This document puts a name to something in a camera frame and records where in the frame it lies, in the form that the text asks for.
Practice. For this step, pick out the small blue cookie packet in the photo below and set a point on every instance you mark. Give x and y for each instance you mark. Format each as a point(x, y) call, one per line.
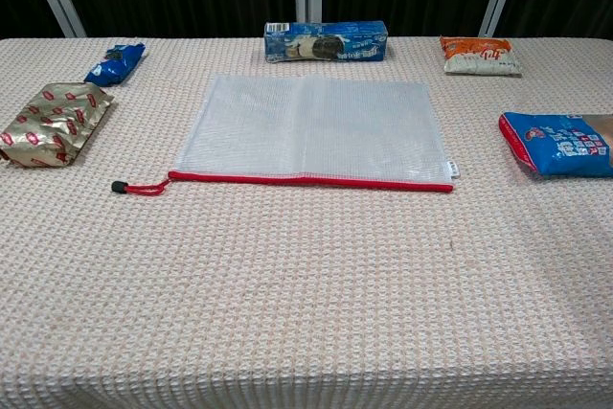
point(117, 64)

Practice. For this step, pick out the beige waffle tablecloth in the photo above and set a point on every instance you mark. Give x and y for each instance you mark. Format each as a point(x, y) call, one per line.
point(306, 284)

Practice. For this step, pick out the gold snack packet red print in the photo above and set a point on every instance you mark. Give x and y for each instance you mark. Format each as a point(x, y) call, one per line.
point(55, 124)

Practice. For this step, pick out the orange white snack packet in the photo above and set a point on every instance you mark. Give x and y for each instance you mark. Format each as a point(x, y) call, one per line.
point(479, 57)

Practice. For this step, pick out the blue red snack bag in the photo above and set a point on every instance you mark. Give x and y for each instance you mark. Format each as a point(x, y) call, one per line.
point(560, 145)

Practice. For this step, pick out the long blue cookie box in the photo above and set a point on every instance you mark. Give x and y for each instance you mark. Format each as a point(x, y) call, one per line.
point(325, 42)

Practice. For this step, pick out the clear zip bag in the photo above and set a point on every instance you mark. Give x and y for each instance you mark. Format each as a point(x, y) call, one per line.
point(311, 131)

